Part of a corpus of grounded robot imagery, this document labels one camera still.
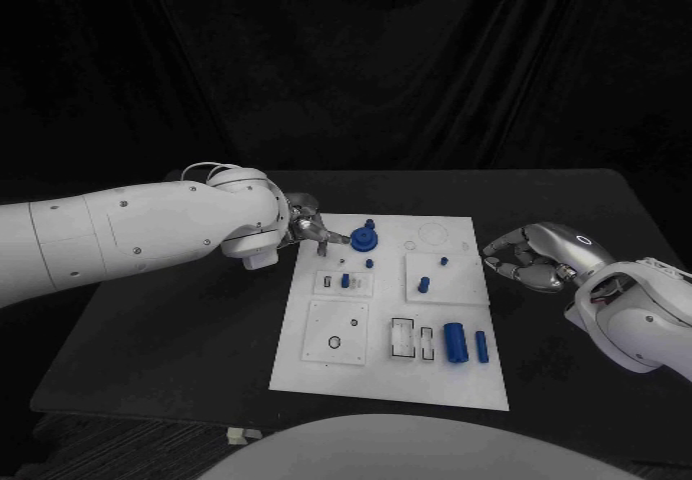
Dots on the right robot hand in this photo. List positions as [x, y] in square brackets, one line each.
[546, 255]

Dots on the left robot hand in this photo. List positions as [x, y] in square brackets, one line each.
[308, 225]

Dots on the blue gear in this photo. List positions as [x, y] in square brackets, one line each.
[364, 239]

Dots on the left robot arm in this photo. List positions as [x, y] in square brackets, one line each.
[135, 228]

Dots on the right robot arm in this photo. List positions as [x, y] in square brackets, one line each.
[638, 311]

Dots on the white task board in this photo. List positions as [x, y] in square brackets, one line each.
[378, 360]

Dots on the blue plug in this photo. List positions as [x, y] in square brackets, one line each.
[345, 280]

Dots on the thin blue cylinder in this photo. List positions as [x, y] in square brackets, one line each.
[482, 347]

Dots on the thick blue cylinder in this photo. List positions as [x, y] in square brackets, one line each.
[456, 342]

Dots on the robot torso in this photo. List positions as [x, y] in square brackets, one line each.
[416, 450]

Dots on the small pale block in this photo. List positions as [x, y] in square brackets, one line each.
[243, 435]

